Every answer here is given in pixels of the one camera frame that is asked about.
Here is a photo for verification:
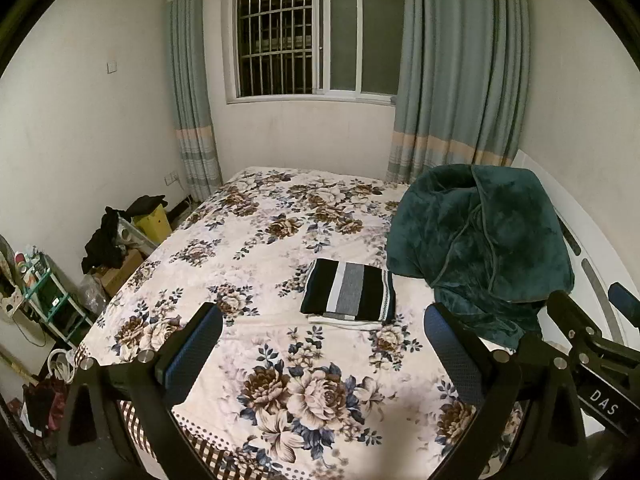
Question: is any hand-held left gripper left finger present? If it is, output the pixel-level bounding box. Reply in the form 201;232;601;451
57;302;223;480

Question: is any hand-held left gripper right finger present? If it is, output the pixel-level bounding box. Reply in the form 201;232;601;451
424;304;588;480

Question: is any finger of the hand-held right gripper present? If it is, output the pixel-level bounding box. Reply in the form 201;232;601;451
547;290;603;356
609;282;640;317

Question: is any black grey striped garment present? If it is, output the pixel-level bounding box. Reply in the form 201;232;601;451
300;258;397;324

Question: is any white bed headboard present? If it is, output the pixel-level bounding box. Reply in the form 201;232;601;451
510;147;640;346

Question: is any cardboard box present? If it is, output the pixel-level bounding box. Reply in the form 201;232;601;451
95;250;146;298

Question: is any white folded garment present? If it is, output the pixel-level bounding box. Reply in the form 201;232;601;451
306;312;386;332

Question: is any dark green plush blanket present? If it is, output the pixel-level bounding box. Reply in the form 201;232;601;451
385;164;576;351

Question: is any clear plastic bag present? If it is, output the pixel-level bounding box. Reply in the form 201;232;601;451
77;272;108;316

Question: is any clear plastic box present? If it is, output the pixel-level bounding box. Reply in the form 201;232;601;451
116;212;161;258

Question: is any yellow bin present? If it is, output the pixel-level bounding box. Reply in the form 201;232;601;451
131;205;173;246

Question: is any black clothing heap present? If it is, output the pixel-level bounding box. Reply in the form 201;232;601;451
81;206;126;275

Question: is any bed with floral sheet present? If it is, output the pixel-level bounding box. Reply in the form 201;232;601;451
75;165;531;480

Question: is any black cloth on bin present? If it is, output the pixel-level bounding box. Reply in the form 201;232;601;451
125;194;168;218

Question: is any green storage rack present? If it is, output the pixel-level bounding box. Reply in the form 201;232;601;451
15;252;93;348

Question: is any dark red bag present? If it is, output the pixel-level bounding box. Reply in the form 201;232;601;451
22;377;68;433

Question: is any narrow blue-green curtain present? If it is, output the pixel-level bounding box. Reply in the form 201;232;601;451
164;0;224;203

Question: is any wide blue-green curtain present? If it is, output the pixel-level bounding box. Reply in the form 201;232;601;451
385;0;531;186

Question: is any barred sliding window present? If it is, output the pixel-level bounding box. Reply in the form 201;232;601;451
225;0;407;105

